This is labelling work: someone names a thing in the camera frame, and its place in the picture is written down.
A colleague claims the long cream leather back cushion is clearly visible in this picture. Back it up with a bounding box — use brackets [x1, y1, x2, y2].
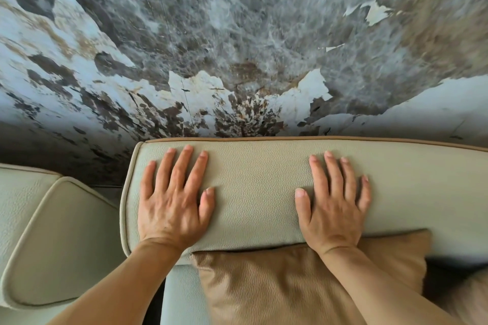
[120, 137, 488, 266]

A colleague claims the thin dark wire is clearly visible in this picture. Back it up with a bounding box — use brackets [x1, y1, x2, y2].
[150, 0, 194, 136]

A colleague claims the person's right hand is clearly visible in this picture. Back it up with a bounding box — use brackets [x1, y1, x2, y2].
[294, 151, 372, 257]

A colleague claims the person's left forearm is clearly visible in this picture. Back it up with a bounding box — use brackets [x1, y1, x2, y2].
[46, 238, 185, 325]

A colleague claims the person's right forearm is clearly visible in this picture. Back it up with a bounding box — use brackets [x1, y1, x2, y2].
[317, 245, 456, 325]

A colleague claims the person's left hand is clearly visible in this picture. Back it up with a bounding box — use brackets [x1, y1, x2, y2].
[137, 144, 216, 252]

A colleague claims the cream leather sofa cushion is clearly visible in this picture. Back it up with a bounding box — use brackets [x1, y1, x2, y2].
[0, 176, 123, 311]

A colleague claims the tan leather throw pillow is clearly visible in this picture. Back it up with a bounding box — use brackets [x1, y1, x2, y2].
[191, 229, 433, 325]

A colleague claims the cream leather sofa seat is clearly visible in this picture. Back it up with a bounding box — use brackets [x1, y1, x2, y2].
[160, 263, 215, 325]

